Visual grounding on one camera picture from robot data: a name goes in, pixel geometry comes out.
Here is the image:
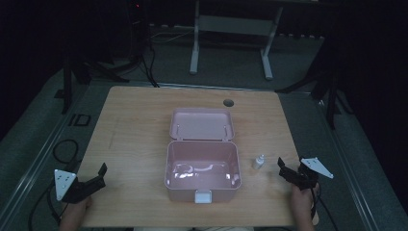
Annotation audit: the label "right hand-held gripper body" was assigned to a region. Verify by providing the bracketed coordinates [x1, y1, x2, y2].
[286, 156, 335, 192]

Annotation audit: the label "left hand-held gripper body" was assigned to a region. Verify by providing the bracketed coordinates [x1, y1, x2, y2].
[53, 168, 96, 204]

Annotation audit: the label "small white bottle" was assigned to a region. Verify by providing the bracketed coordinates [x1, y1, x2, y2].
[252, 153, 267, 170]

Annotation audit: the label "pink plastic storage box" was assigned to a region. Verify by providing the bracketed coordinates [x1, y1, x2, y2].
[164, 107, 242, 205]

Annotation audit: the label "person's left hand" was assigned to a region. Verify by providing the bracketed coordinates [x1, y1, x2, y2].
[59, 195, 94, 223]

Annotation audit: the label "person's right hand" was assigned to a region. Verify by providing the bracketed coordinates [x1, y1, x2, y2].
[290, 181, 321, 223]

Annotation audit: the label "black tripod stand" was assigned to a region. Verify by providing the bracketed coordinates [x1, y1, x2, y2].
[274, 41, 354, 131]
[54, 41, 131, 116]

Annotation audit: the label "person's light clothing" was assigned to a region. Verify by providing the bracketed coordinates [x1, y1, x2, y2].
[132, 226, 255, 231]

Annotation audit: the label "dark equipment with red light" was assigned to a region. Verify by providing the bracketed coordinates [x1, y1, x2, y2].
[126, 0, 149, 62]

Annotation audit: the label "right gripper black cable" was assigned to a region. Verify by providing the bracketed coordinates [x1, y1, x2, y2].
[308, 187, 340, 231]

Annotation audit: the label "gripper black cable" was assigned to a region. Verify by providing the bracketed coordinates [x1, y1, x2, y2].
[308, 187, 340, 231]
[28, 179, 64, 231]

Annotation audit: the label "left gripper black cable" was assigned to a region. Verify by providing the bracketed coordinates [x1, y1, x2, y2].
[28, 179, 64, 231]

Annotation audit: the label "black looped floor cable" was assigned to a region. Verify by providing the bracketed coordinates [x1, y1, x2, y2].
[52, 139, 81, 166]

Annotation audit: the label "metal floor rail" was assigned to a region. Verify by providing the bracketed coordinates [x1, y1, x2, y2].
[0, 84, 112, 222]
[316, 95, 386, 231]

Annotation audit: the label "black hanging cables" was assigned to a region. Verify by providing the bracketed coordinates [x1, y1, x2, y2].
[129, 44, 161, 89]

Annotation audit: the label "white metal desk frame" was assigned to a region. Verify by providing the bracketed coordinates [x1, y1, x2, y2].
[189, 0, 285, 82]

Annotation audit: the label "white floor cable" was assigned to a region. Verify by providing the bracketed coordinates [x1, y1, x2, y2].
[149, 29, 195, 45]

